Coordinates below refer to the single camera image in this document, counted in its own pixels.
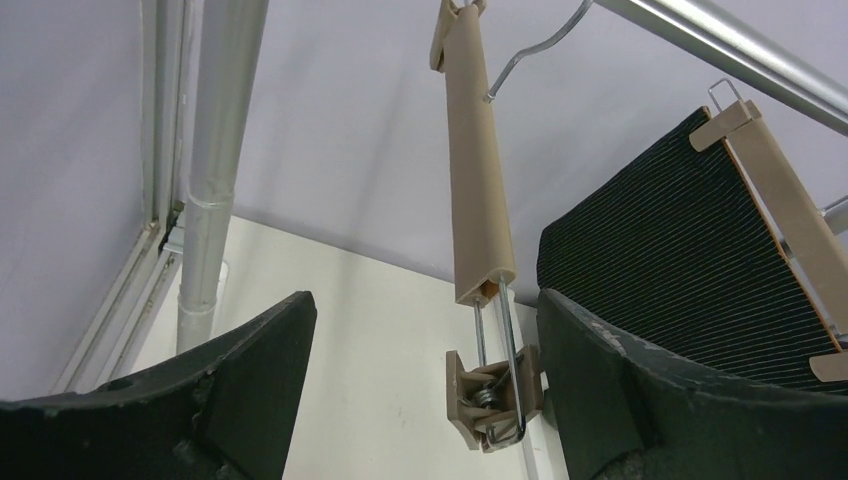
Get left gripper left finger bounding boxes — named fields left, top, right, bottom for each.
left=1, top=291, right=317, bottom=479

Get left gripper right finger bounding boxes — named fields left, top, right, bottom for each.
left=537, top=290, right=847, bottom=479

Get black striped underwear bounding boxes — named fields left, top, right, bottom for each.
left=536, top=107, right=847, bottom=395

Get wooden clip hanger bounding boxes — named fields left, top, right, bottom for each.
left=689, top=78, right=847, bottom=383

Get centre rack pole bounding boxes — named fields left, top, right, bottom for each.
left=820, top=195, right=848, bottom=236

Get rack pole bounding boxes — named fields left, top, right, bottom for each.
left=176, top=1, right=268, bottom=354
left=820, top=195, right=848, bottom=236

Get left rack pole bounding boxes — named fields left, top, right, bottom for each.
left=176, top=1, right=268, bottom=354

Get top horizontal rack bar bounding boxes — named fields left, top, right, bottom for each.
left=598, top=0, right=847, bottom=136

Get aluminium frame rails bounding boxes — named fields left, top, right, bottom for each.
left=50, top=1, right=194, bottom=394

